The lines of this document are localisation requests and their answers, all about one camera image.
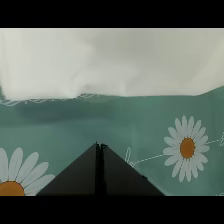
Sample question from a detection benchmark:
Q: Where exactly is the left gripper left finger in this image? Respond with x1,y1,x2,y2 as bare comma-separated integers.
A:
35,142,100,197

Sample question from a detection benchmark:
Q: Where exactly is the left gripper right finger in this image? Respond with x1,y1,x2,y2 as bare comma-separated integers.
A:
98,142,166,197

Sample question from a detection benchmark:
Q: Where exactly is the white shirt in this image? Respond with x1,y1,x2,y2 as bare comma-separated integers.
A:
0,28,224,102

